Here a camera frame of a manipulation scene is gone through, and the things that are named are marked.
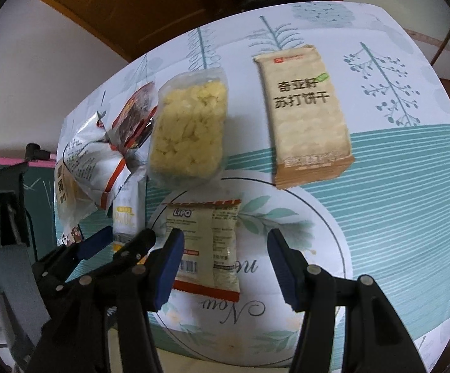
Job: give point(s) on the beige cracker packet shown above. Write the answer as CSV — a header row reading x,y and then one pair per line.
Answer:
x,y
306,124

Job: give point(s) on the yellow puffed snack packet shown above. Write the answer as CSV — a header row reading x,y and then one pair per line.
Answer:
x,y
188,136

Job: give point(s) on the yellow white snack packet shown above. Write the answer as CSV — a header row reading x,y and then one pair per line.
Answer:
x,y
126,217

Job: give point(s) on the cream orange-edged biscuit packet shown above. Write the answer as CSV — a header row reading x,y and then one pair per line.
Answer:
x,y
213,248

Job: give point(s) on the green chalkboard pink frame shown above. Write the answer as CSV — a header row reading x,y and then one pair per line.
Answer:
x,y
42,184

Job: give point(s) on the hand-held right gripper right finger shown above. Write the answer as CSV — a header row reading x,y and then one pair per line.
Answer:
x,y
283,272

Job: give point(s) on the floral printed tablecloth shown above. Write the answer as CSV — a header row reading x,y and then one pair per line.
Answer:
x,y
384,202

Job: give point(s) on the brown wooden door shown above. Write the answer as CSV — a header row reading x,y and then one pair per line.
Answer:
x,y
131,0

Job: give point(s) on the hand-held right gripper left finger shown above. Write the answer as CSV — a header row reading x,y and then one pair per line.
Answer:
x,y
170,268

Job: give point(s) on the black easel knob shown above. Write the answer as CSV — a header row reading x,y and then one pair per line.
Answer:
x,y
34,151

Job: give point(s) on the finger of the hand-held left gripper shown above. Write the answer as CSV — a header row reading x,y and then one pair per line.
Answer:
x,y
93,243
139,245

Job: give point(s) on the dark chocolate snack packet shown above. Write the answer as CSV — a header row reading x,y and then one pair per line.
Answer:
x,y
135,112

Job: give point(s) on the white foil snack packet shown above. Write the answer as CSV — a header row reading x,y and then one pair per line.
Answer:
x,y
89,163

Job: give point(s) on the grey easel bracket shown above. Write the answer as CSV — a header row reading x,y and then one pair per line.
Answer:
x,y
7,209

